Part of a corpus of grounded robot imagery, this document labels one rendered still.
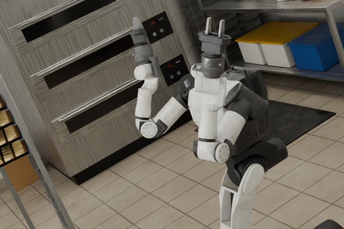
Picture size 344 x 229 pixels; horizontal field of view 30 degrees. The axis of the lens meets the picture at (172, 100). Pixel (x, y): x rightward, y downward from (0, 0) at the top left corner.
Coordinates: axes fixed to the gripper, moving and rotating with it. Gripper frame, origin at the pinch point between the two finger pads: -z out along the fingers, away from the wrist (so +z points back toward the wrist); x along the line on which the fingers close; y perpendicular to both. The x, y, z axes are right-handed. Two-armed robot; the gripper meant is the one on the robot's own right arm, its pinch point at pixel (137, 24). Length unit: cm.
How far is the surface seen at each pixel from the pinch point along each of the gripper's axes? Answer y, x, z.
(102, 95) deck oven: 84, -269, 3
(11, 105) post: 76, -25, 21
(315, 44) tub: -106, -254, 1
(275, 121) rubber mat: -61, -260, 57
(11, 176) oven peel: 196, -307, 56
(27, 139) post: 74, -32, 40
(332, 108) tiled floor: -108, -248, 57
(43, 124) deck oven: 136, -250, 19
